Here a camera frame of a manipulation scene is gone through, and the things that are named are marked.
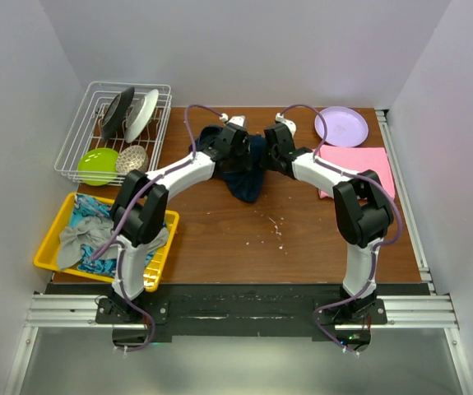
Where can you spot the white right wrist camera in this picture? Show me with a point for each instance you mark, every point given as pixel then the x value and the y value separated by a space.
pixel 280 118

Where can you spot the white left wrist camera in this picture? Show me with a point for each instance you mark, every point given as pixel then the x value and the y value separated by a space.
pixel 238 120

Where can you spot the white wire dish rack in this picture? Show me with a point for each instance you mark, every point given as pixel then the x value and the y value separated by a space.
pixel 98 134

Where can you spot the yellow plastic tray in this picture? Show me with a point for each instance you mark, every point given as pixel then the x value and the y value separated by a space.
pixel 46 256

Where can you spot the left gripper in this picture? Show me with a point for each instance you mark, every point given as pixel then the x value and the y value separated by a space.
pixel 244 162

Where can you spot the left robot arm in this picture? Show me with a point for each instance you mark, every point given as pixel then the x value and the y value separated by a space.
pixel 139 209

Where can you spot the lilac plastic plate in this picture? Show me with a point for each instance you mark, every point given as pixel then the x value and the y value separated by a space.
pixel 341 126

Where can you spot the grey cloth garment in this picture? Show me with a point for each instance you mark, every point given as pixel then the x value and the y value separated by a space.
pixel 90 231

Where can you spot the pink t-shirt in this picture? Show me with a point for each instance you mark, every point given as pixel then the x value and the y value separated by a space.
pixel 361 159

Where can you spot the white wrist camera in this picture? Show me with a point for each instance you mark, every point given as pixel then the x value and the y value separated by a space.
pixel 238 120
pixel 280 118

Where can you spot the patterned ceramic cup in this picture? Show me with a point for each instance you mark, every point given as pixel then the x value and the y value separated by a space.
pixel 132 158

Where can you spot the green plastic bowl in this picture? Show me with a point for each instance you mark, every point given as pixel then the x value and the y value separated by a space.
pixel 97 166

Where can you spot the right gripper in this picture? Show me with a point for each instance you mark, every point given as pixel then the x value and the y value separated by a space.
pixel 267 162

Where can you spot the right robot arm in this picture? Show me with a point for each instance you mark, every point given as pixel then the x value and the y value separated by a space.
pixel 364 211

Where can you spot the white plate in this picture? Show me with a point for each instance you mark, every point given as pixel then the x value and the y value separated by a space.
pixel 140 115

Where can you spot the dark blue denim jeans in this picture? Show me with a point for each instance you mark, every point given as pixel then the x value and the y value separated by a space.
pixel 247 185

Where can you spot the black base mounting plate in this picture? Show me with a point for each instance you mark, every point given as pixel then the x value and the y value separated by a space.
pixel 226 310

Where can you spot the aluminium frame rail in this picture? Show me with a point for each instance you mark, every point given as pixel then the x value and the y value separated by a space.
pixel 80 311

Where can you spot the blue patterned cloth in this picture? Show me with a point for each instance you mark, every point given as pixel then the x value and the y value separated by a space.
pixel 92 205

